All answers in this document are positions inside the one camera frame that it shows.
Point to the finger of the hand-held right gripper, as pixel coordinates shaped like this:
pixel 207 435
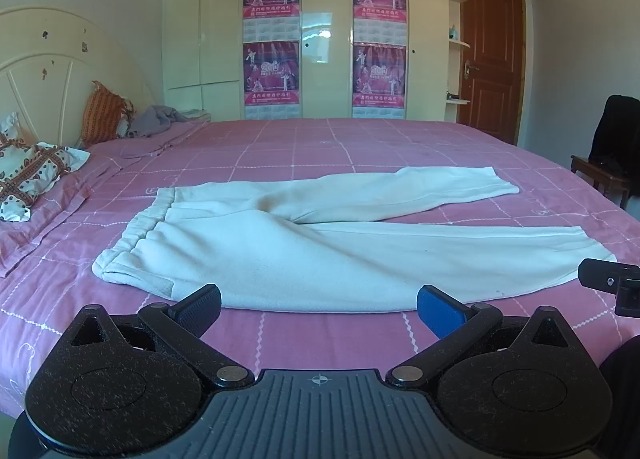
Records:
pixel 602 276

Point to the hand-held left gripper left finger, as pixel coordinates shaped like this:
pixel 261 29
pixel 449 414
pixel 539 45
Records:
pixel 200 308

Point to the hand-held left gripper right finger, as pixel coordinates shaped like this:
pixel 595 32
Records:
pixel 440 311

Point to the white pants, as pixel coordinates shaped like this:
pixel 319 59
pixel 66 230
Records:
pixel 320 259

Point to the wooden chair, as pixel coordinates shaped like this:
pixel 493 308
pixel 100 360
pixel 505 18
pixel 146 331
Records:
pixel 597 174

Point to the dark cloth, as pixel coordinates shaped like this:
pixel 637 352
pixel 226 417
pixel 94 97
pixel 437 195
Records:
pixel 622 399

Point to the pink pillow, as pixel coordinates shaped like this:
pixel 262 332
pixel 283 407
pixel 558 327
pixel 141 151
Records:
pixel 55 219

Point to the pink checked bedsheet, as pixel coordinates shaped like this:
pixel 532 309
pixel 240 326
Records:
pixel 380 149

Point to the grey crumpled cloth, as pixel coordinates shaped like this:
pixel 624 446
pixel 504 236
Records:
pixel 155 119

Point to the orange striped pillow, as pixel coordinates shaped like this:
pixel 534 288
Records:
pixel 102 114

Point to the white patterned pillow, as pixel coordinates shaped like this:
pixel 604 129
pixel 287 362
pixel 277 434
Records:
pixel 30 171

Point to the brown wooden door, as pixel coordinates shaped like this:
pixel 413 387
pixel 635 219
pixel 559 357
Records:
pixel 492 54

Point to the cream corner shelf unit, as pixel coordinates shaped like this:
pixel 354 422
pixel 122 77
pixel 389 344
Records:
pixel 457 44

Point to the small teal bottle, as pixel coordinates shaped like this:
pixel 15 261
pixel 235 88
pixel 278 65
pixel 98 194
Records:
pixel 453 32

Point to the cream headboard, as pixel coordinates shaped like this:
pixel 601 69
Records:
pixel 55 59

